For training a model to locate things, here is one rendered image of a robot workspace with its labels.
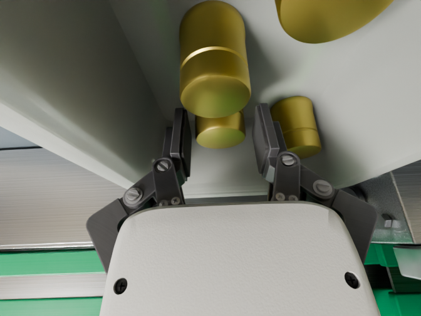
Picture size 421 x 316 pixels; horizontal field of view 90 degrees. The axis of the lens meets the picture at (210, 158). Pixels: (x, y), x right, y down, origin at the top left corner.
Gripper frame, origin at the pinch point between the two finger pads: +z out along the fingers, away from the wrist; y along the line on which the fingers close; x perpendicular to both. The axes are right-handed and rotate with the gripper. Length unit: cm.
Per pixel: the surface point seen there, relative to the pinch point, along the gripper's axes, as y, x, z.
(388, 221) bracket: 11.8, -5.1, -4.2
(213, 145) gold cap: -0.7, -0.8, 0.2
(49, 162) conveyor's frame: -22.2, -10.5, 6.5
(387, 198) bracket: 12.1, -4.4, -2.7
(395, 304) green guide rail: 16.1, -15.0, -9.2
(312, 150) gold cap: 7.0, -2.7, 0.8
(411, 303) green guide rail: 17.4, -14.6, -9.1
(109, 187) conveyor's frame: -13.7, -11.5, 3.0
